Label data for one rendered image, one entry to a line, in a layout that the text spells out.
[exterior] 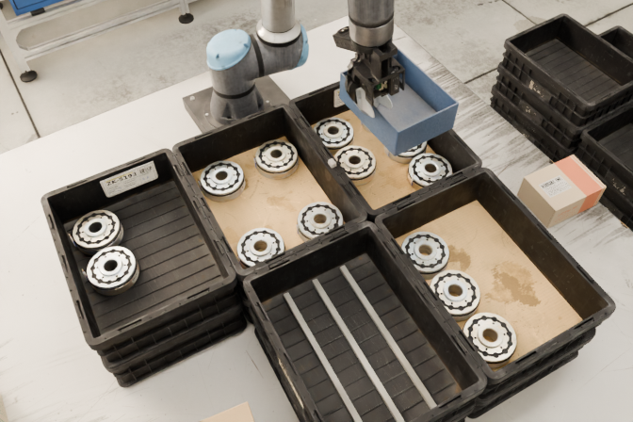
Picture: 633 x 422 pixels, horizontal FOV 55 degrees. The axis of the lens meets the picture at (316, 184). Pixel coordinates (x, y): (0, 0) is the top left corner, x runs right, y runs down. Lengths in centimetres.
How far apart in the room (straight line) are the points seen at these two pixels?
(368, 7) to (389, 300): 61
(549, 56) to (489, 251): 120
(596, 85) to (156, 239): 162
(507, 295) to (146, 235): 80
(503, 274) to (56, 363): 99
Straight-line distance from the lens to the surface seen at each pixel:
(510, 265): 139
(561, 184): 164
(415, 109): 131
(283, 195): 145
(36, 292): 161
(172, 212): 146
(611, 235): 169
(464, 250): 139
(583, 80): 240
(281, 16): 157
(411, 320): 129
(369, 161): 147
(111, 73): 318
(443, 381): 125
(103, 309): 137
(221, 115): 171
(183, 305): 121
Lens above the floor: 198
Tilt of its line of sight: 52 degrees down
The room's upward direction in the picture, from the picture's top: 2 degrees counter-clockwise
